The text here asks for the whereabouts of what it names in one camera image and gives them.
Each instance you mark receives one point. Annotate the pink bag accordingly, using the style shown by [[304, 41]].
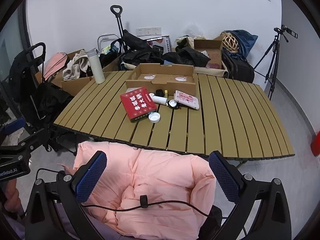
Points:
[[56, 62]]

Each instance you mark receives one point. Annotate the lilac garment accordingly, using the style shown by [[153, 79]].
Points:
[[95, 228]]

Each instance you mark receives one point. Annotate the pink down jacket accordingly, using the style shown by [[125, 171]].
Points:
[[160, 175]]

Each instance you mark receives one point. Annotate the red printed box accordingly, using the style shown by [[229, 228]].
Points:
[[137, 103]]

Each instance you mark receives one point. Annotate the white bottle cap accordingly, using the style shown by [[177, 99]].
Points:
[[154, 117]]

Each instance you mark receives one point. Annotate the plain cardboard box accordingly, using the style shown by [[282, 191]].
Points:
[[111, 66]]

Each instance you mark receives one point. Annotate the glass door black frame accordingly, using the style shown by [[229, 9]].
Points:
[[7, 55]]

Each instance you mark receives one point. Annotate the small black device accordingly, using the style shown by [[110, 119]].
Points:
[[160, 92]]

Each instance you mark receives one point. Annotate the white wall outlet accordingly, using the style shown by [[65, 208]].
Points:
[[148, 31], [140, 31], [156, 31]]

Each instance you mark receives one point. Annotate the black cloth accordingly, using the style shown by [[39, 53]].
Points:
[[212, 221]]

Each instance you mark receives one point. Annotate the white plastic bag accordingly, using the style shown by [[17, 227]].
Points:
[[195, 31]]

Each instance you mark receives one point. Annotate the black folding cart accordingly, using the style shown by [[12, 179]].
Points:
[[22, 80]]

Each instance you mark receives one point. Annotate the small round black case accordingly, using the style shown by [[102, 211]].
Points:
[[172, 103]]

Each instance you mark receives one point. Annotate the black jacket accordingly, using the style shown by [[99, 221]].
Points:
[[192, 56]]

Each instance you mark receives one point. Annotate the black suitcase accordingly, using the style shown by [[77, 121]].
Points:
[[240, 67]]

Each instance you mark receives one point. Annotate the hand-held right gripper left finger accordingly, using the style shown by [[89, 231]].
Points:
[[91, 177]]

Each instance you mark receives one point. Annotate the white thermos bottle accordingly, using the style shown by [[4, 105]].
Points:
[[97, 67]]

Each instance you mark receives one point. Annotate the open cardboard box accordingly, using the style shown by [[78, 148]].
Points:
[[215, 57]]

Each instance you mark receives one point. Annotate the woven rattan ball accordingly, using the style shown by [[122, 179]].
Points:
[[231, 42]]

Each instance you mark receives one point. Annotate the white tube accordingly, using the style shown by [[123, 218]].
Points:
[[160, 100]]

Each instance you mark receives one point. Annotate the black phone clamp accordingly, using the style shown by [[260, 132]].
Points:
[[290, 32]]

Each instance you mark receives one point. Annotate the pink and white packet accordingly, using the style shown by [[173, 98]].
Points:
[[186, 99]]

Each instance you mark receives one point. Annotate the large cardboard box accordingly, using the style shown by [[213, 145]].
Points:
[[75, 85]]

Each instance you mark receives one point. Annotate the blue flat item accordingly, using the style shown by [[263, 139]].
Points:
[[172, 62]]

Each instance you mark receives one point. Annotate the printed product box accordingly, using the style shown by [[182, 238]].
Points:
[[166, 45]]

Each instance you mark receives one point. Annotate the cardboard tray box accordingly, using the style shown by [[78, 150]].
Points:
[[150, 84]]

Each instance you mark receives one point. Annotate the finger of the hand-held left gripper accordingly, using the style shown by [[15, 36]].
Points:
[[32, 140], [15, 127]]

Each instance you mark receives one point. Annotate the beige cloth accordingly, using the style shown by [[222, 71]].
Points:
[[75, 67]]

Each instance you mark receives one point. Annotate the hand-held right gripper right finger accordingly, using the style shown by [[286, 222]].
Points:
[[223, 177]]

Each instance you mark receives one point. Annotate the red object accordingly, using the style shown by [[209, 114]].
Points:
[[316, 142]]

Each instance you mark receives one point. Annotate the black clothes heap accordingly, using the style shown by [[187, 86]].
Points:
[[140, 47]]

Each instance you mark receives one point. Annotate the white metal frame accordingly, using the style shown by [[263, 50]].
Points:
[[107, 35]]

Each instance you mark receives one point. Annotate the black tripod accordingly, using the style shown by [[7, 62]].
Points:
[[275, 45]]

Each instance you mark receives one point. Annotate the person's left hand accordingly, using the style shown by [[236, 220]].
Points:
[[10, 192]]

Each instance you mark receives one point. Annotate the blue bag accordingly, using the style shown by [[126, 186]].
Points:
[[246, 41]]

